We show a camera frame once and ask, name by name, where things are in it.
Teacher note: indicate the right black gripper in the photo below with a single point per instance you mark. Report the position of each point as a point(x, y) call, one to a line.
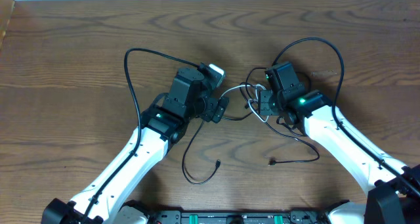
point(264, 104)

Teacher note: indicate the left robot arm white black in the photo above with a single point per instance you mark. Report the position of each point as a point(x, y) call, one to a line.
point(161, 125)

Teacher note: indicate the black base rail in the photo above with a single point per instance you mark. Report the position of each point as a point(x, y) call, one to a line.
point(177, 215)

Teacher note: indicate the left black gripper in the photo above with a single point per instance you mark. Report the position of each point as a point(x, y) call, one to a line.
point(216, 110)

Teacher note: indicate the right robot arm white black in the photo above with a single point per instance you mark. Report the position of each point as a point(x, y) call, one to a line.
point(391, 186)

